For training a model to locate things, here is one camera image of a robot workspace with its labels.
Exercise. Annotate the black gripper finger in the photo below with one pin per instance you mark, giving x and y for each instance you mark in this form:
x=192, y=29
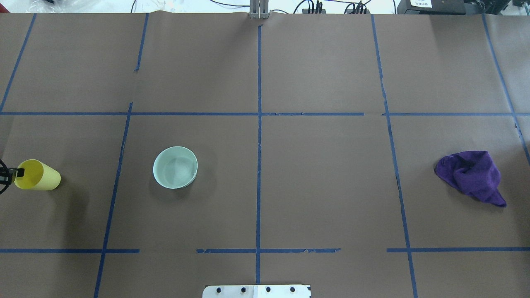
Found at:
x=8, y=175

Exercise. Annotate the yellow plastic cup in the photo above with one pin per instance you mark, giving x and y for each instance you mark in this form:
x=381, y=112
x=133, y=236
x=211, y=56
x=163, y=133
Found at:
x=35, y=175

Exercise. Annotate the mint green bowl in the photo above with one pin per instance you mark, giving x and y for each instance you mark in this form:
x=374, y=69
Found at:
x=175, y=167

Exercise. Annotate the purple cloth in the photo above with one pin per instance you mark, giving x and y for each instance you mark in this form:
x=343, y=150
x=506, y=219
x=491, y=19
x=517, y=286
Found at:
x=473, y=173

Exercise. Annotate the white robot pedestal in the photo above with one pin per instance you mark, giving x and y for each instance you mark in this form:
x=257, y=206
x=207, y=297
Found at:
x=258, y=291

